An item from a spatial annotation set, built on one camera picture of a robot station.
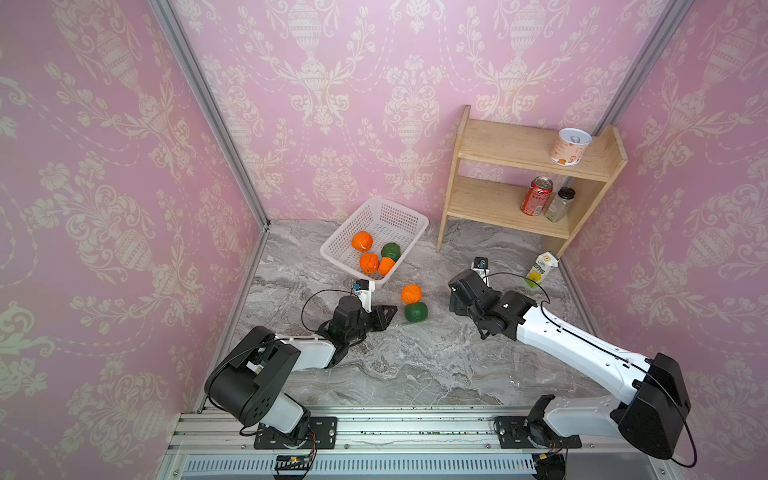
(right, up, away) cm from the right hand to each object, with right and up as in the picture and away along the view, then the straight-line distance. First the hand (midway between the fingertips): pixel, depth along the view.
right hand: (468, 295), depth 82 cm
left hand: (-19, -6, +5) cm, 21 cm away
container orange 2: (-15, -1, +10) cm, 18 cm away
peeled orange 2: (-28, +8, +18) cm, 35 cm away
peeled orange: (-31, +16, +24) cm, 43 cm away
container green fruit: (-21, +12, +24) cm, 34 cm away
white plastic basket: (-23, +23, +36) cm, 49 cm away
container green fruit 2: (-14, -6, +7) cm, 16 cm away
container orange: (-23, +7, +18) cm, 30 cm away
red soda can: (+22, +28, +6) cm, 36 cm away
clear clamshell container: (-9, -3, +15) cm, 18 cm away
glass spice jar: (+28, +26, +5) cm, 38 cm away
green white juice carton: (+27, +7, +13) cm, 31 cm away
